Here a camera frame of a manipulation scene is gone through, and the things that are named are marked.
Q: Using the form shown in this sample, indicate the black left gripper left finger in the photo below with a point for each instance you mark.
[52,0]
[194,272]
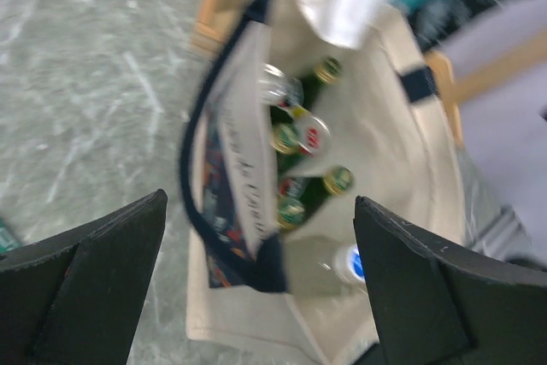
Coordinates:
[77,297]

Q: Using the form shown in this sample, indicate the green glass bottle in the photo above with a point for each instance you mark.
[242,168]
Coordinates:
[291,213]
[285,138]
[325,73]
[318,190]

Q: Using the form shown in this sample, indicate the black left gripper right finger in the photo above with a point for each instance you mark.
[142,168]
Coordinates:
[437,302]

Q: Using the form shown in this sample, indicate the dark can silver top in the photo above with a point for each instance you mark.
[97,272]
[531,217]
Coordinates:
[278,90]

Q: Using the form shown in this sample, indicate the silver can red tab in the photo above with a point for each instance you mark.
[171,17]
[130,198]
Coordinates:
[314,134]

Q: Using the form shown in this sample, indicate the green t-shirt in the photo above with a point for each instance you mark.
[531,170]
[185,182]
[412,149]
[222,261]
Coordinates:
[8,240]

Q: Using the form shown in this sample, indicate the wooden clothes rack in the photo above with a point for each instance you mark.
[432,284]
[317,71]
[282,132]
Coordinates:
[215,18]

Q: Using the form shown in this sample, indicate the beige canvas tote bag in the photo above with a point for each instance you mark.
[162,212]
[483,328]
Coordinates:
[386,125]

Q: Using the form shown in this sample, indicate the clear bottle blue cap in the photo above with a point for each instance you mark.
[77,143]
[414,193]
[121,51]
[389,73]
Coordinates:
[347,265]

